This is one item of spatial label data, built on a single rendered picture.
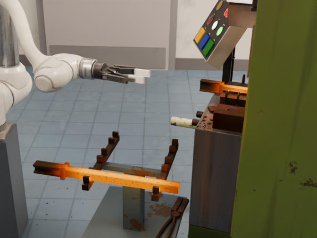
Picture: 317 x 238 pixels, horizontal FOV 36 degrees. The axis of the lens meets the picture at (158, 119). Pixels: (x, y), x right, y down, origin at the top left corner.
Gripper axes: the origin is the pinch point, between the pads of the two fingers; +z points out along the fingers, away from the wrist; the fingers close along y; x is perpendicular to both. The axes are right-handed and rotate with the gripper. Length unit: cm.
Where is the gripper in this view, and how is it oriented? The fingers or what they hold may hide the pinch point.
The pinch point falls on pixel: (140, 76)
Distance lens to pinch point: 201.1
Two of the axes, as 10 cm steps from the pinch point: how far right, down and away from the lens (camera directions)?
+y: -3.0, 4.2, -8.5
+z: 9.5, 1.6, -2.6
